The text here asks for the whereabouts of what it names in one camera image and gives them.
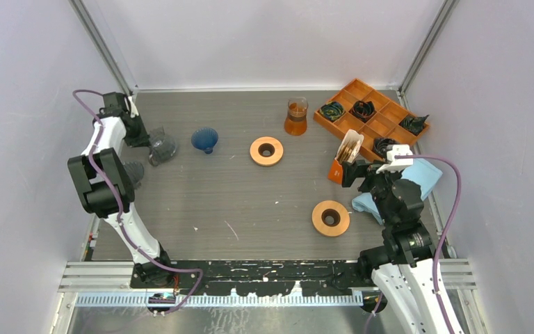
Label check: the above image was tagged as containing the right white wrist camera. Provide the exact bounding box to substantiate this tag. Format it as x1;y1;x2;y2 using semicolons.
375;144;414;174

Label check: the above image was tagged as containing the dark folded item right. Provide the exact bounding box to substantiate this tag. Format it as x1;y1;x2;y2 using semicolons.
399;115;429;136

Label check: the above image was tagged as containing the blue glass dripper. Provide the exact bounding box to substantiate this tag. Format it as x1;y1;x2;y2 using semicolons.
191;127;219;154

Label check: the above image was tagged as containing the dark folded item front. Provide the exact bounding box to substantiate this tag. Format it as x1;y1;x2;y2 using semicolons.
372;137;399;159

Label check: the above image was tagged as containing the light blue cloth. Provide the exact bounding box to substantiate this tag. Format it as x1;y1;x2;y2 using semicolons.
351;159;443;225

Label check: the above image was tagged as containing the dark folded item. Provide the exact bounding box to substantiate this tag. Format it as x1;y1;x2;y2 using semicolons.
372;137;399;159
319;101;345;122
399;115;429;136
349;101;376;122

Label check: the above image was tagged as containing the orange compartment tray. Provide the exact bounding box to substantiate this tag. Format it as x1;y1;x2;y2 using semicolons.
314;78;430;161

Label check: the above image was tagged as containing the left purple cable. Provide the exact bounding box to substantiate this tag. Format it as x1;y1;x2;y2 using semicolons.
72;89;206;316

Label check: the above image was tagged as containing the wooden dripper ring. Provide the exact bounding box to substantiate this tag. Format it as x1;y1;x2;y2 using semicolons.
311;200;351;238
249;136;284;167

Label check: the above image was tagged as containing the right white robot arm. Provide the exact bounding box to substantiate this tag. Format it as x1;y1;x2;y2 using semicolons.
341;156;463;333

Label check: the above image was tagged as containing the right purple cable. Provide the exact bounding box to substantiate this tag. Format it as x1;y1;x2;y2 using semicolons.
364;154;463;334

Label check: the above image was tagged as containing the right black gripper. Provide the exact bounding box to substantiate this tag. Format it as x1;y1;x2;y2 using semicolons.
342;158;402;225

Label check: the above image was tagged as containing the purple cable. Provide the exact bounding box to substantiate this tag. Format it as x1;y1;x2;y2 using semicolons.
72;89;206;316
364;154;463;334

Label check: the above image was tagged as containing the white slotted cable duct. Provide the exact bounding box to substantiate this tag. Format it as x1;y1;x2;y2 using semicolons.
75;292;363;308

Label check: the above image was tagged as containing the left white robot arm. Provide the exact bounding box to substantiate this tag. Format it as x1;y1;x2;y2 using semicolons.
67;92;175;287

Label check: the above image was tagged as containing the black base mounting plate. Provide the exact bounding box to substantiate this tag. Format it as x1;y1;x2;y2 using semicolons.
130;260;388;299

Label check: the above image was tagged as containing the amber glass carafe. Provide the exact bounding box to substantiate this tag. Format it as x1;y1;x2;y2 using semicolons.
284;97;309;136

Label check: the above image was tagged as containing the orange coffee filter box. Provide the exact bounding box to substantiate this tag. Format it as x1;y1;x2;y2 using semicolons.
327;129;364;184

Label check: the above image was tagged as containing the dark folded item back left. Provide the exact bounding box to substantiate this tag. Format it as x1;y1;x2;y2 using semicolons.
319;101;345;122

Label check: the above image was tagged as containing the grey glass coffee server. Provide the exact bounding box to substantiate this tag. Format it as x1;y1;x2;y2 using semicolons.
148;127;177;167

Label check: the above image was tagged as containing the dark folded item back middle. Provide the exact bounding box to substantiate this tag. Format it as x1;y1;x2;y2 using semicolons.
349;101;376;122

